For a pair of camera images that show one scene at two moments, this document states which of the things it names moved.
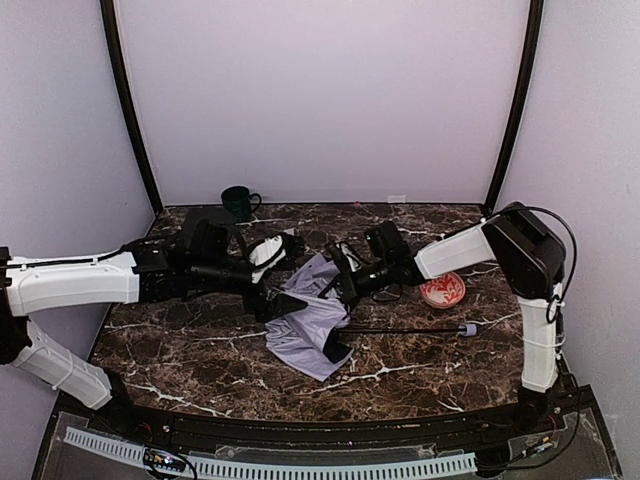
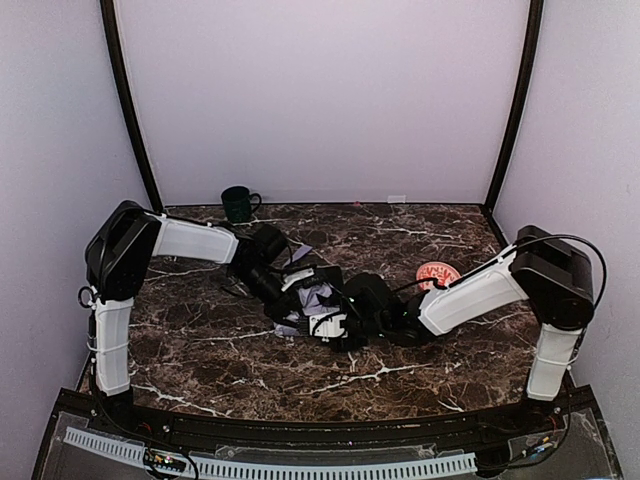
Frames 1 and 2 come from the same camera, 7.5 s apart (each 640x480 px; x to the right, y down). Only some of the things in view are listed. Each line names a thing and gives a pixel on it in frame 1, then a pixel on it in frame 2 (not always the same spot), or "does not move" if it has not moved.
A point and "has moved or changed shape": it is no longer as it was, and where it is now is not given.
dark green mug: [238, 200] does not move
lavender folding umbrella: [299, 342] has moved or changed shape
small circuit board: [163, 460] does not move
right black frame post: [532, 43] does not move
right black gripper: [344, 278] to [345, 338]
